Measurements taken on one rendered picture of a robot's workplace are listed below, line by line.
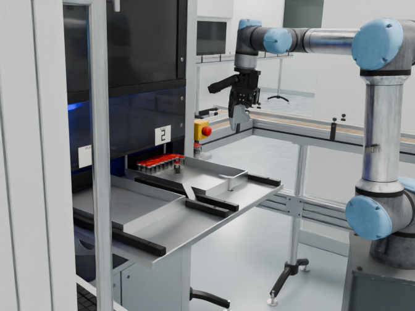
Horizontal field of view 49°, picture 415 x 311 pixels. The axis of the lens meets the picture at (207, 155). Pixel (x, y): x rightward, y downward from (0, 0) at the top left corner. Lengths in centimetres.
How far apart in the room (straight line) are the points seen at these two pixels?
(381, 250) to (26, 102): 107
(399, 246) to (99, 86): 97
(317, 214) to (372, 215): 127
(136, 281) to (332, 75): 177
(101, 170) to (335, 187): 247
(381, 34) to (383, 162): 30
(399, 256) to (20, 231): 102
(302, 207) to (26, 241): 199
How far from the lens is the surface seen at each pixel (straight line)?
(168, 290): 194
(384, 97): 117
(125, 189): 152
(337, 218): 244
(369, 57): 115
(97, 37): 62
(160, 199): 143
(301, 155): 242
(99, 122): 64
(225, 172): 168
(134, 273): 172
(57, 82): 58
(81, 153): 138
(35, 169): 59
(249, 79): 151
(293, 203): 249
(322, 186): 306
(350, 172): 297
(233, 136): 229
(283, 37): 141
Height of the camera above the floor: 141
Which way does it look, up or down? 16 degrees down
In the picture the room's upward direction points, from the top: 2 degrees clockwise
